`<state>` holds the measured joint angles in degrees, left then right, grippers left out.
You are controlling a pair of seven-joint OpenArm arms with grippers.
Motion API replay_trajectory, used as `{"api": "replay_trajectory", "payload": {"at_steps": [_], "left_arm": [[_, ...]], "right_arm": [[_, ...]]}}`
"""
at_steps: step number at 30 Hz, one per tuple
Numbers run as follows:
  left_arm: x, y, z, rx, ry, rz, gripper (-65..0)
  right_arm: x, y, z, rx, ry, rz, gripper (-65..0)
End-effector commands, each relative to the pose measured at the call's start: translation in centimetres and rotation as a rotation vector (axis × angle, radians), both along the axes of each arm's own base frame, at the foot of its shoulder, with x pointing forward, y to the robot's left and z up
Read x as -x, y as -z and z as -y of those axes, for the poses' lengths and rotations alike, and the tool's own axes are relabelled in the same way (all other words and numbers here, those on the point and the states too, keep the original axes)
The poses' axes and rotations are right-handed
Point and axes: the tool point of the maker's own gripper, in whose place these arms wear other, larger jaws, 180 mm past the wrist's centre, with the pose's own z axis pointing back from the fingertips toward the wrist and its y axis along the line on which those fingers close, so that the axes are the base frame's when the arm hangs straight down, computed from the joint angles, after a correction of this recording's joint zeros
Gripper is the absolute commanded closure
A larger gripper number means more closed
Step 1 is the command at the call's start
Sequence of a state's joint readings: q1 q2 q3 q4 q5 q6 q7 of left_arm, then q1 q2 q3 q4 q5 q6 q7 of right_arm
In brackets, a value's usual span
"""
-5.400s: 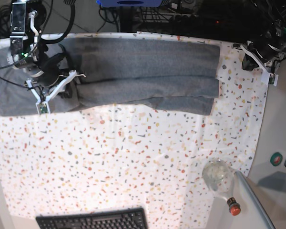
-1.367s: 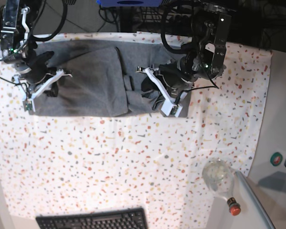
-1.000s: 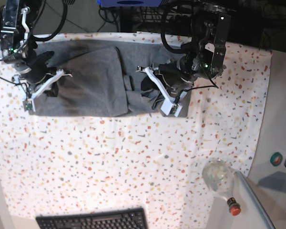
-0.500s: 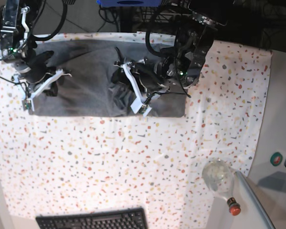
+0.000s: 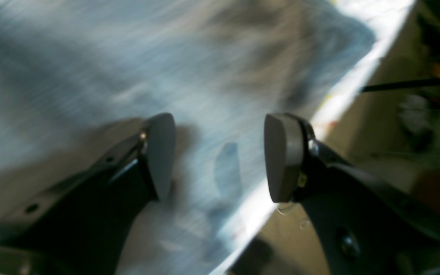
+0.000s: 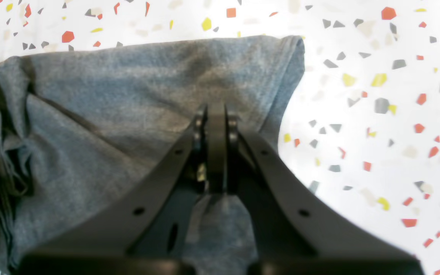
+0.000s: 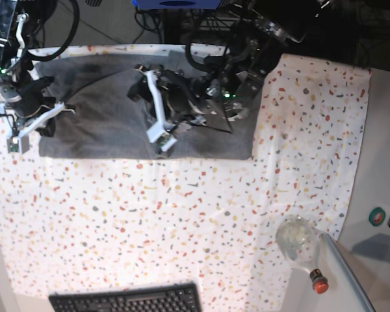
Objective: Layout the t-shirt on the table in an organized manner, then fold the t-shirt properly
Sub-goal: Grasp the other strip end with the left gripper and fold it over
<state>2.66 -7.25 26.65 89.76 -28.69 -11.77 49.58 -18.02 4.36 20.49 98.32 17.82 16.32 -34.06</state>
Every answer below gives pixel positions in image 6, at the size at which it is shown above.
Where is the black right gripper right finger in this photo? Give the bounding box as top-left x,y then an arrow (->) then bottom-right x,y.
225,110 -> 423,275

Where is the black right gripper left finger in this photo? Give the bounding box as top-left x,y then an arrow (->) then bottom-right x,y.
18,104 -> 226,275

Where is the grey t-shirt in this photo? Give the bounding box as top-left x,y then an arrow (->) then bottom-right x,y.
0,36 -> 304,274

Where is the terrazzo pattern tablecloth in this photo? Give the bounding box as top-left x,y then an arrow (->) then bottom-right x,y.
0,0 -> 440,275

